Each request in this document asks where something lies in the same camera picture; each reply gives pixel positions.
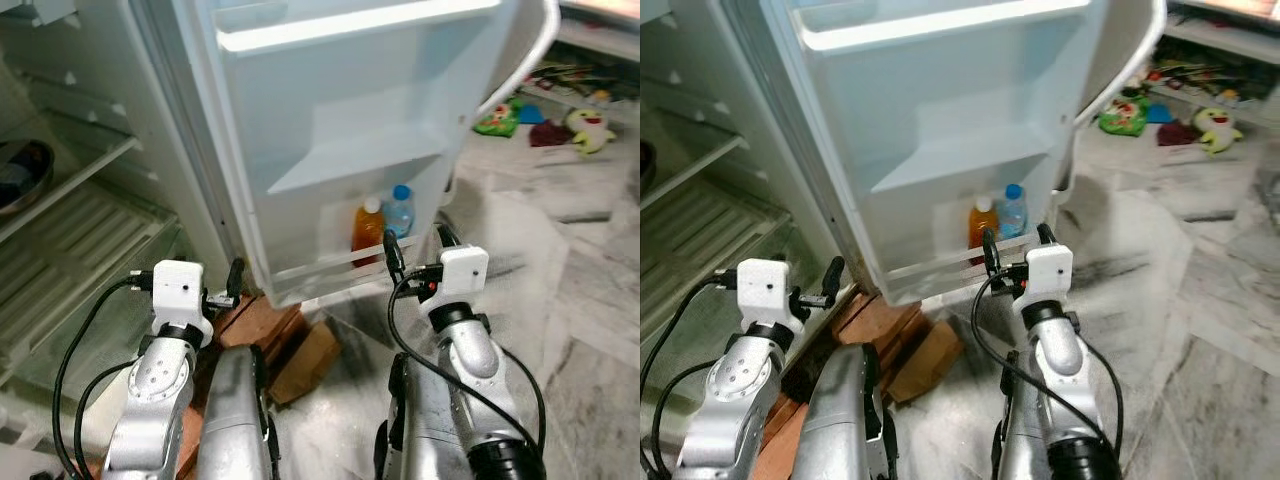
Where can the dark red cloth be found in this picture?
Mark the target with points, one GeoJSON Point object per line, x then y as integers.
{"type": "Point", "coordinates": [550, 134]}
{"type": "Point", "coordinates": [1178, 133]}

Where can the green snack packet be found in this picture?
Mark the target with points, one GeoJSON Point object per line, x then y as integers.
{"type": "Point", "coordinates": [497, 120]}
{"type": "Point", "coordinates": [1122, 117]}

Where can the colourful book stack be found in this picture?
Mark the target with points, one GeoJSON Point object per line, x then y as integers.
{"type": "Point", "coordinates": [590, 82]}
{"type": "Point", "coordinates": [1215, 80]}

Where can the steel bowl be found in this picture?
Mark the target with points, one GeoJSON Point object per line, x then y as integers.
{"type": "Point", "coordinates": [646, 168]}
{"type": "Point", "coordinates": [22, 175]}

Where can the brown wooden block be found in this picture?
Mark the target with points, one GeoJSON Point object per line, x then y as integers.
{"type": "Point", "coordinates": [305, 360]}
{"type": "Point", "coordinates": [870, 320]}
{"type": "Point", "coordinates": [255, 320]}
{"type": "Point", "coordinates": [925, 360]}

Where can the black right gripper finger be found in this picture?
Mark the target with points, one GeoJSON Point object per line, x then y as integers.
{"type": "Point", "coordinates": [992, 256]}
{"type": "Point", "coordinates": [1046, 236]}
{"type": "Point", "coordinates": [394, 258]}
{"type": "Point", "coordinates": [448, 238]}

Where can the silver right robot leg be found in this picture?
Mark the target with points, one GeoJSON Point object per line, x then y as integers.
{"type": "Point", "coordinates": [1020, 440]}
{"type": "Point", "coordinates": [420, 430]}

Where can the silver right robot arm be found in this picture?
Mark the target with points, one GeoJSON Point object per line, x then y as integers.
{"type": "Point", "coordinates": [475, 360]}
{"type": "Point", "coordinates": [1060, 360]}

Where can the white fridge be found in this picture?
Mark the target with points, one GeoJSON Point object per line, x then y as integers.
{"type": "Point", "coordinates": [700, 60]}
{"type": "Point", "coordinates": [120, 60]}

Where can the white storage rack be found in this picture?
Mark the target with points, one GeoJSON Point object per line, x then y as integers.
{"type": "Point", "coordinates": [1230, 35]}
{"type": "Point", "coordinates": [600, 40]}

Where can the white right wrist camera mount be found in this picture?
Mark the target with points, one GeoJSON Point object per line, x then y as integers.
{"type": "Point", "coordinates": [465, 270]}
{"type": "Point", "coordinates": [1048, 270]}

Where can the ribbed crisper drawer cover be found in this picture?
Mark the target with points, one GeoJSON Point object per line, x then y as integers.
{"type": "Point", "coordinates": [700, 240]}
{"type": "Point", "coordinates": [70, 250]}

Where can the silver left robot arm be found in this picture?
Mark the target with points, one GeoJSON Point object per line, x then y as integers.
{"type": "Point", "coordinates": [150, 400]}
{"type": "Point", "coordinates": [730, 400]}

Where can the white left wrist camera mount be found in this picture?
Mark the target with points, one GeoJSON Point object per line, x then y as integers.
{"type": "Point", "coordinates": [180, 290]}
{"type": "Point", "coordinates": [768, 290]}

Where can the blue cap water bottle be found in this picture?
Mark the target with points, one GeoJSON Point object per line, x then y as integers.
{"type": "Point", "coordinates": [1013, 215]}
{"type": "Point", "coordinates": [402, 215]}

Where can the white fridge door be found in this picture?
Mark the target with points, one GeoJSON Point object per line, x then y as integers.
{"type": "Point", "coordinates": [950, 100]}
{"type": "Point", "coordinates": [350, 100]}

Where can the white fridge shelf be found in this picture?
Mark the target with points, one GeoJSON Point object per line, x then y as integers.
{"type": "Point", "coordinates": [700, 160]}
{"type": "Point", "coordinates": [90, 165]}

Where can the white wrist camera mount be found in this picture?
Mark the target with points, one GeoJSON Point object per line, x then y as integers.
{"type": "Point", "coordinates": [1048, 270]}
{"type": "Point", "coordinates": [768, 290]}
{"type": "Point", "coordinates": [465, 270]}
{"type": "Point", "coordinates": [180, 290]}

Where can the orange drink bottle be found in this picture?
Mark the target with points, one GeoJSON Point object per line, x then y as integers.
{"type": "Point", "coordinates": [981, 225]}
{"type": "Point", "coordinates": [367, 232]}

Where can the small blue toy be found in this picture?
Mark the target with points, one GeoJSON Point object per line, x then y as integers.
{"type": "Point", "coordinates": [531, 114]}
{"type": "Point", "coordinates": [1159, 114]}

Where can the silver left robot leg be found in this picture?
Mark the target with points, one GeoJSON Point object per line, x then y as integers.
{"type": "Point", "coordinates": [840, 420]}
{"type": "Point", "coordinates": [235, 420]}

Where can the silver robot leg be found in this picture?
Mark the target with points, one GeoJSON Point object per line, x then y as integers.
{"type": "Point", "coordinates": [420, 430]}
{"type": "Point", "coordinates": [840, 420]}
{"type": "Point", "coordinates": [1020, 440]}
{"type": "Point", "coordinates": [235, 420]}

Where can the yellow plush toy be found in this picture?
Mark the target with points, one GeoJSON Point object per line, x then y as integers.
{"type": "Point", "coordinates": [590, 130]}
{"type": "Point", "coordinates": [1217, 128]}

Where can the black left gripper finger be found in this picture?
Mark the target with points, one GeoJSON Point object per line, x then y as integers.
{"type": "Point", "coordinates": [237, 276]}
{"type": "Point", "coordinates": [832, 276]}

